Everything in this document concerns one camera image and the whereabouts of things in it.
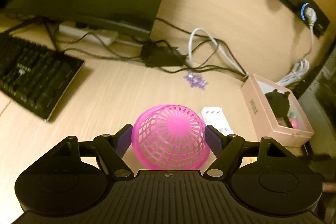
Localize black plush toy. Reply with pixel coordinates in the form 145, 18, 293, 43
265, 89, 292, 128

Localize white battery charger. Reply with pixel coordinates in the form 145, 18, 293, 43
201, 107, 234, 136

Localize pink cardboard box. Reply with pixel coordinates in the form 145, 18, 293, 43
241, 74, 314, 147

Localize purple snowflake ornament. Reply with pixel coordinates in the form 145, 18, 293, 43
183, 71, 209, 90

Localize black power adapter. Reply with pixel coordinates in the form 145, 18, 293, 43
140, 44, 186, 68

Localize black keyboard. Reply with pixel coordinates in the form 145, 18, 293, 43
0, 33, 84, 121

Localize white power strip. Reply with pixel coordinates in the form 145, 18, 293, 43
59, 22, 119, 46

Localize grey looped cable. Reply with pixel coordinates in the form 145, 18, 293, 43
187, 27, 249, 78

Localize thin black cables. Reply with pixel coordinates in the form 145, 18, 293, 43
7, 16, 249, 79

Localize bundled white cable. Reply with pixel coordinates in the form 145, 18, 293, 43
277, 7, 317, 88

